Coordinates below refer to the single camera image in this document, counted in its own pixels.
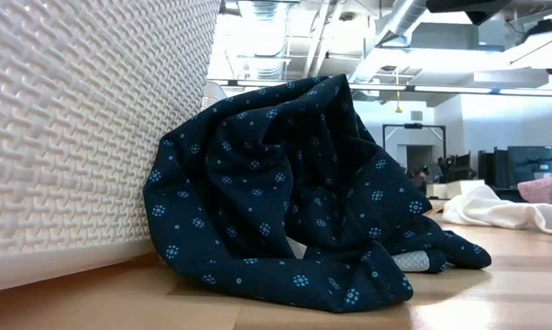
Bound silver ceiling duct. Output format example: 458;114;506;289
348;0;442;83

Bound pink shirt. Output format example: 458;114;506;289
517;172;552;208

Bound ribbed round duct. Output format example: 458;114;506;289
248;0;289;83

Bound navy dotted garment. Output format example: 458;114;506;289
142;73;492;314

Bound ceiling light strip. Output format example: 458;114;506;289
348;83;552;98

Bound white plastic laundry bin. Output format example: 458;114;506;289
201;81;229;111
0;0;221;294

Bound long white sock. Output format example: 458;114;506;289
442;184;552;237

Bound black computer monitor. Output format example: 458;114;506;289
436;152;472;184
507;145;552;187
477;147;510;188

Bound white foam box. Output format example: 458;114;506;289
425;179;487;200

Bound yellow hanging cord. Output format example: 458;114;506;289
394;68;403;115

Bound black rectangular stand frame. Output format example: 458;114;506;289
381;122;447;162

